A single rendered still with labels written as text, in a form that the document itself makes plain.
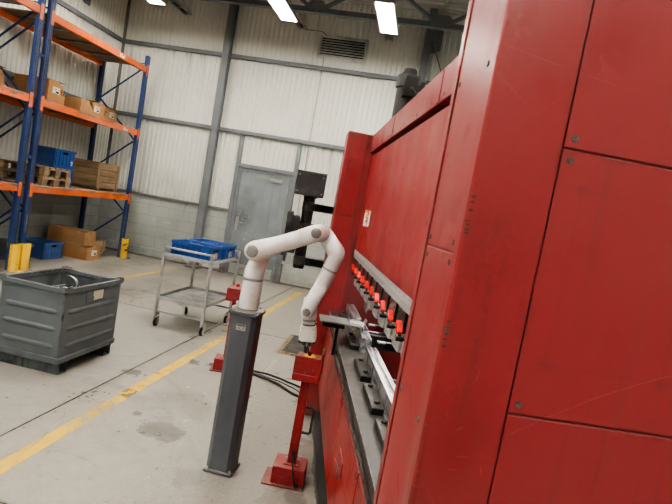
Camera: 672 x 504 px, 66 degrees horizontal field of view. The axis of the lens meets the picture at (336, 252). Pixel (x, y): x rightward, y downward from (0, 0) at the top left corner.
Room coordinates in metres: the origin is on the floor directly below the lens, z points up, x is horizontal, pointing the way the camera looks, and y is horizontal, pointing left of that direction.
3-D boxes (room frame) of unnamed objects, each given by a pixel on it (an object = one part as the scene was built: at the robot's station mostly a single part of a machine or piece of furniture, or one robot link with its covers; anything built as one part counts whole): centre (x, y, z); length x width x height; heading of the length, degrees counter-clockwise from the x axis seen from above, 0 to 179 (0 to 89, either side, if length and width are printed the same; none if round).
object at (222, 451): (3.07, 0.46, 0.50); 0.18 x 0.18 x 1.00; 82
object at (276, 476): (3.06, 0.07, 0.06); 0.25 x 0.20 x 0.12; 87
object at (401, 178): (2.61, -0.30, 1.74); 3.00 x 0.08 x 0.80; 5
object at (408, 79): (3.79, -0.34, 2.54); 0.33 x 0.25 x 0.47; 5
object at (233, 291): (4.82, 0.85, 0.41); 0.25 x 0.20 x 0.83; 95
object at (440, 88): (2.61, -0.29, 2.23); 3.00 x 0.10 x 0.14; 5
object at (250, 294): (3.07, 0.46, 1.09); 0.19 x 0.19 x 0.18
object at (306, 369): (3.06, 0.04, 0.75); 0.20 x 0.16 x 0.18; 177
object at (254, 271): (3.10, 0.45, 1.30); 0.19 x 0.12 x 0.24; 171
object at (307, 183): (4.47, 0.32, 1.53); 0.51 x 0.25 x 0.85; 5
